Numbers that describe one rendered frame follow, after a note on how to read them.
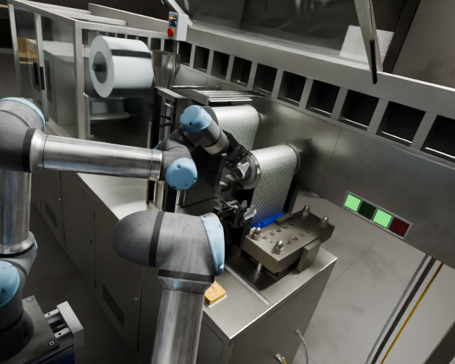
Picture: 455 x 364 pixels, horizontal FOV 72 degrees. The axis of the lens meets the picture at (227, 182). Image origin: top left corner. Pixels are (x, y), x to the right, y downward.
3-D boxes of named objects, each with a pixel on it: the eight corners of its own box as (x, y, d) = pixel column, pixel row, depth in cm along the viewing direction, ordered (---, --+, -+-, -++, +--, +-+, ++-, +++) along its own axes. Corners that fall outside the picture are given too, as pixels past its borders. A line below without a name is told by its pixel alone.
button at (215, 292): (196, 292, 105) (196, 287, 104) (211, 283, 110) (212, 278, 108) (209, 306, 101) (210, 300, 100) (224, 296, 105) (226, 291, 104)
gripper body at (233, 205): (249, 206, 109) (224, 216, 101) (244, 226, 113) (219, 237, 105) (234, 196, 114) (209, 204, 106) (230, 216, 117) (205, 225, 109)
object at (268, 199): (244, 228, 122) (254, 187, 114) (280, 212, 138) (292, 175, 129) (245, 229, 122) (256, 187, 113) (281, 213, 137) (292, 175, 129)
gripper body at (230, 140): (250, 154, 104) (235, 135, 94) (235, 175, 103) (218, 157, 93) (234, 146, 108) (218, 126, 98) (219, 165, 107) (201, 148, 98)
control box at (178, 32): (163, 37, 133) (165, 11, 128) (176, 38, 137) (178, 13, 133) (172, 40, 129) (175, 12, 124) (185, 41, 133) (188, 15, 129)
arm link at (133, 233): (86, 257, 57) (130, 266, 104) (146, 265, 58) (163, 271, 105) (101, 196, 61) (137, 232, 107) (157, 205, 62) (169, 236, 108)
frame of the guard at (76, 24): (16, 100, 241) (3, -4, 210) (91, 98, 279) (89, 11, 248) (76, 161, 171) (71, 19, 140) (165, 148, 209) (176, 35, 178)
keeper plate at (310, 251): (296, 269, 123) (304, 247, 118) (310, 259, 130) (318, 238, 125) (301, 273, 121) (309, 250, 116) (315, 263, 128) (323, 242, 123)
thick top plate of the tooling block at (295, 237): (241, 248, 119) (245, 235, 116) (300, 219, 145) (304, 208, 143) (274, 274, 109) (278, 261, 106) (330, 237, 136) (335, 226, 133)
